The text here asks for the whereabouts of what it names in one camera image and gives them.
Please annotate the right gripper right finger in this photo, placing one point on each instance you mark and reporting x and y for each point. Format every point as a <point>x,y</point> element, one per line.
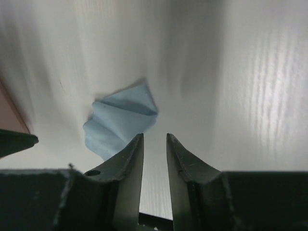
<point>206,199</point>

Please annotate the pink glasses case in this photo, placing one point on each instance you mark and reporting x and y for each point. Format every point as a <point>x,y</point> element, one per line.
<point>10,118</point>

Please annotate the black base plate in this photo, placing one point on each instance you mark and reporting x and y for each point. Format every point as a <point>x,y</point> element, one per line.
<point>152,223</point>

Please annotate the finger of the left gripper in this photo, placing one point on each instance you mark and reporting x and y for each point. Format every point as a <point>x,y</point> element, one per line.
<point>12,142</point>

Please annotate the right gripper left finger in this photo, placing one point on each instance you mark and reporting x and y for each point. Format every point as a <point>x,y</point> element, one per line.
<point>106,198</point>

